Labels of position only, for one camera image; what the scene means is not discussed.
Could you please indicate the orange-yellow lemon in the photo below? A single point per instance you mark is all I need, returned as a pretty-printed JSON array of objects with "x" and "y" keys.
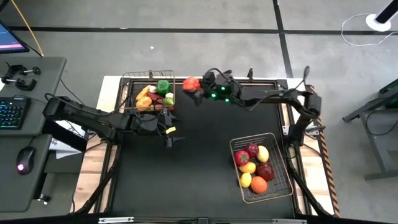
[{"x": 247, "y": 167}]

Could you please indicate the green bell pepper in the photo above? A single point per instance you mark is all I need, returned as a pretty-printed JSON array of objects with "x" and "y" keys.
[{"x": 163, "y": 87}]

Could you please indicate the red apple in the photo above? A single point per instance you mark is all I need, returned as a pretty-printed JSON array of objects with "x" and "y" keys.
[{"x": 252, "y": 150}]

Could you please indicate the black aluminium table frame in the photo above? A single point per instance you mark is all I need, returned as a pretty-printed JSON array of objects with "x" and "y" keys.
[{"x": 281, "y": 83}]

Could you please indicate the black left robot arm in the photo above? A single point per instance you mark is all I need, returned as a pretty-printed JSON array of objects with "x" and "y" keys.
[{"x": 90, "y": 116}]

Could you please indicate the backlit black keyboard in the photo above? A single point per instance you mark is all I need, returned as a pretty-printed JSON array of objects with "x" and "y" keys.
[{"x": 12, "y": 112}]

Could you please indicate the white paper sheet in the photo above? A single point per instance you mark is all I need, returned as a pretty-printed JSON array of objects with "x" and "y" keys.
[{"x": 63, "y": 151}]

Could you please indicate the orange fruit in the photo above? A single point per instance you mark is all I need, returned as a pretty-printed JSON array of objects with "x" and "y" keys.
[{"x": 259, "y": 185}]

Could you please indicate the black frame strut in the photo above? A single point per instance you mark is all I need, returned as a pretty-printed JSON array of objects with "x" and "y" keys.
[
  {"x": 309, "y": 194},
  {"x": 96, "y": 193}
]

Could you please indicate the black desk knob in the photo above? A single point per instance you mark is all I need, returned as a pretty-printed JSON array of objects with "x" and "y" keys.
[{"x": 45, "y": 198}]

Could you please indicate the lit computer monitor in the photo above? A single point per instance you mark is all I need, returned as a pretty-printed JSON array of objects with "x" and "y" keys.
[{"x": 9, "y": 40}]

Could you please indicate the orange-red ribbed tomato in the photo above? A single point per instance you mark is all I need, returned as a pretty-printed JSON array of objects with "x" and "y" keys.
[{"x": 191, "y": 84}]

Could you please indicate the yellow label tag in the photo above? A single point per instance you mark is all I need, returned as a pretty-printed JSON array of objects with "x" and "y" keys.
[{"x": 170, "y": 130}]

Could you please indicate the hazard striped tape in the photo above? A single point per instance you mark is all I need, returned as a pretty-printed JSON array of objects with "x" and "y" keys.
[{"x": 328, "y": 174}]

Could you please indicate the black white floor stand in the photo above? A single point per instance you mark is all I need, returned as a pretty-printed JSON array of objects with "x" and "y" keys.
[{"x": 381, "y": 18}]

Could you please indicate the grey side table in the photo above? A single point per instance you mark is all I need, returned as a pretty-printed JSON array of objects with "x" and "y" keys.
[{"x": 376, "y": 130}]

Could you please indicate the green lit device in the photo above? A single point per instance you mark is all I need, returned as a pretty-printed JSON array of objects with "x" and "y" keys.
[{"x": 390, "y": 93}]

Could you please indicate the black table clamp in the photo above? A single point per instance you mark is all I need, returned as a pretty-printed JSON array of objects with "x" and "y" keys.
[
  {"x": 21, "y": 69},
  {"x": 18, "y": 83}
]

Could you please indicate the green ridged gourd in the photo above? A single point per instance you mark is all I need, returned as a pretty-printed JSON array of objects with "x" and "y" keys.
[{"x": 168, "y": 101}]

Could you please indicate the black computer mouse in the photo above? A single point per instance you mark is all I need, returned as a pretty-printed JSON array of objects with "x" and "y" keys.
[{"x": 25, "y": 160}]

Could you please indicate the black desk support bar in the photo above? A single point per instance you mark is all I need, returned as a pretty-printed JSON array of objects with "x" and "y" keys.
[{"x": 62, "y": 137}]

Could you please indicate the orange bell pepper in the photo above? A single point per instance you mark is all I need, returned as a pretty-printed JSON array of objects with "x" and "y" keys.
[{"x": 143, "y": 102}]

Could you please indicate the black frame clamp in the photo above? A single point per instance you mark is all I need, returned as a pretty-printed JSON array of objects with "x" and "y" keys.
[
  {"x": 250, "y": 74},
  {"x": 150, "y": 74}
]

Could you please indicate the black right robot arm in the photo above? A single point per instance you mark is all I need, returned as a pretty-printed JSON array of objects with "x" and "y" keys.
[{"x": 273, "y": 96}]

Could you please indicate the grey desk top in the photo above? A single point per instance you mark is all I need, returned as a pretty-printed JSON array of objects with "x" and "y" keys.
[
  {"x": 37, "y": 74},
  {"x": 18, "y": 189}
]

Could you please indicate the silver bracket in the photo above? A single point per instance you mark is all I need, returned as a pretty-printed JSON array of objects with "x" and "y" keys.
[
  {"x": 115, "y": 220},
  {"x": 289, "y": 221}
]

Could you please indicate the white garlic bulb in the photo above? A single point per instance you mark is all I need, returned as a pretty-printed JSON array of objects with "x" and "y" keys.
[
  {"x": 152, "y": 89},
  {"x": 169, "y": 95}
]

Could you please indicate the pale yellow mango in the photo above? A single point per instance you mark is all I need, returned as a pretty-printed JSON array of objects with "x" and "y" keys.
[{"x": 262, "y": 154}]

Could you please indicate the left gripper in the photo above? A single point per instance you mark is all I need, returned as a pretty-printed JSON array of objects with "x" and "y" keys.
[{"x": 149, "y": 124}]

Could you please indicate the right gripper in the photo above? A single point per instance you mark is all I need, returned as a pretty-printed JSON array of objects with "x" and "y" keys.
[{"x": 222, "y": 90}]

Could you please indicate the dark red pomegranate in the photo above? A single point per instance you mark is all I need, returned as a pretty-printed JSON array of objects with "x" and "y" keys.
[{"x": 265, "y": 171}]

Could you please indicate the yellow lemon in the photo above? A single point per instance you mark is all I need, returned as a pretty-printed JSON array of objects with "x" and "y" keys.
[{"x": 245, "y": 180}]

